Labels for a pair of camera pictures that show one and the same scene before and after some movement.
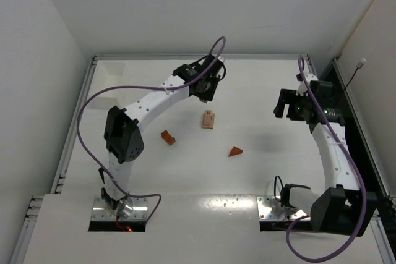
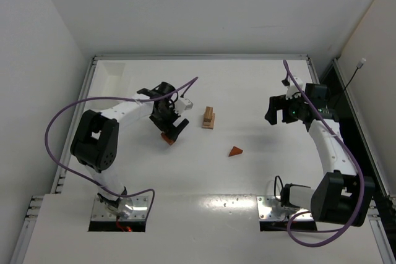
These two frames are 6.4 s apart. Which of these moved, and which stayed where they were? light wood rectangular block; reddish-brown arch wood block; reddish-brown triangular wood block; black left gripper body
Moved: black left gripper body
Stayed: reddish-brown arch wood block; light wood rectangular block; reddish-brown triangular wood block
